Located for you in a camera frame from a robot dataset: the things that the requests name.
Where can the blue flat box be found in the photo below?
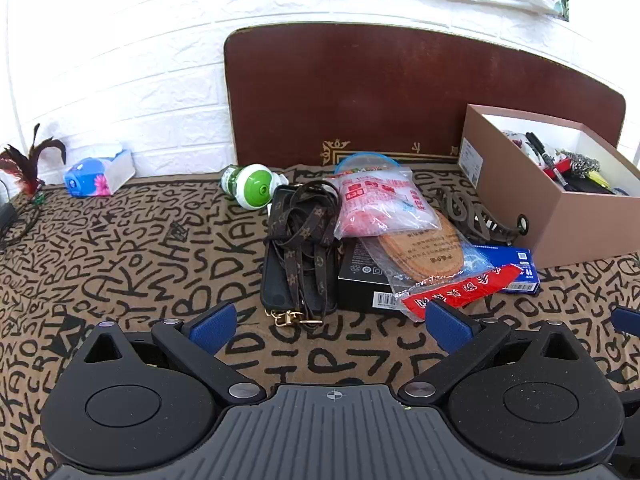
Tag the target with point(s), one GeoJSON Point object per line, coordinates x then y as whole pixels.
{"type": "Point", "coordinates": [520, 270]}

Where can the small yellow item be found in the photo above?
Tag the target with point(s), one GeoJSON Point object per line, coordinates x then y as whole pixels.
{"type": "Point", "coordinates": [599, 179]}

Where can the dark brown wooden headboard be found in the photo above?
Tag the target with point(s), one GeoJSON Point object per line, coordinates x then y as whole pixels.
{"type": "Point", "coordinates": [400, 100]}

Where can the brown insoles packet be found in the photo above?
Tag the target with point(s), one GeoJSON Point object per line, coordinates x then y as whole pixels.
{"type": "Point", "coordinates": [425, 255]}

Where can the red and black feather toy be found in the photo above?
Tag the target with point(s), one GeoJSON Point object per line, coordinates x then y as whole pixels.
{"type": "Point", "coordinates": [30, 165]}

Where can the beige cardboard box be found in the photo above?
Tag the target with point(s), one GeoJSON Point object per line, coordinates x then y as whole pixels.
{"type": "Point", "coordinates": [575, 230]}

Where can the blue tissue pack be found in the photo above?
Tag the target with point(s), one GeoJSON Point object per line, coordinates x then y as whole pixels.
{"type": "Point", "coordinates": [95, 175]}

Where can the pink plastic packet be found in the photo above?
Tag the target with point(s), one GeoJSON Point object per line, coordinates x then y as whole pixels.
{"type": "Point", "coordinates": [370, 205]}

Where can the black box with barcode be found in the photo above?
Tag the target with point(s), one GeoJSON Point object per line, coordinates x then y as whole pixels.
{"type": "Point", "coordinates": [357, 275]}

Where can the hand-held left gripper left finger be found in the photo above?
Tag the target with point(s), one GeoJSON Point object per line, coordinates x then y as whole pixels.
{"type": "Point", "coordinates": [216, 327]}

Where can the small red item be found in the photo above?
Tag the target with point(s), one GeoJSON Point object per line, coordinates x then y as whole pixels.
{"type": "Point", "coordinates": [559, 166]}

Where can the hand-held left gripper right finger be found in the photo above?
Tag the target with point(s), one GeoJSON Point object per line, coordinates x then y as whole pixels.
{"type": "Point", "coordinates": [450, 329]}

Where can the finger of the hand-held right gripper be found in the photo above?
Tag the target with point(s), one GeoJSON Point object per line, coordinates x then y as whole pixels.
{"type": "Point", "coordinates": [627, 321]}

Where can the green and white bottle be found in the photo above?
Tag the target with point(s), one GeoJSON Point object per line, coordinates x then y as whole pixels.
{"type": "Point", "coordinates": [255, 185]}

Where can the steel wool scourer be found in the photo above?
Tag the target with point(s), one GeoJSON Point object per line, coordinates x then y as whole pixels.
{"type": "Point", "coordinates": [580, 162]}

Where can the flat black item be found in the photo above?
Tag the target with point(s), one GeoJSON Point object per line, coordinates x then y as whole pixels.
{"type": "Point", "coordinates": [592, 187]}

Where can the blue rimmed round container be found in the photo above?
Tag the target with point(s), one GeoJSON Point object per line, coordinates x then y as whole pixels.
{"type": "Point", "coordinates": [365, 160]}

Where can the floral cloth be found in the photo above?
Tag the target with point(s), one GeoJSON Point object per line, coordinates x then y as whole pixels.
{"type": "Point", "coordinates": [520, 145]}

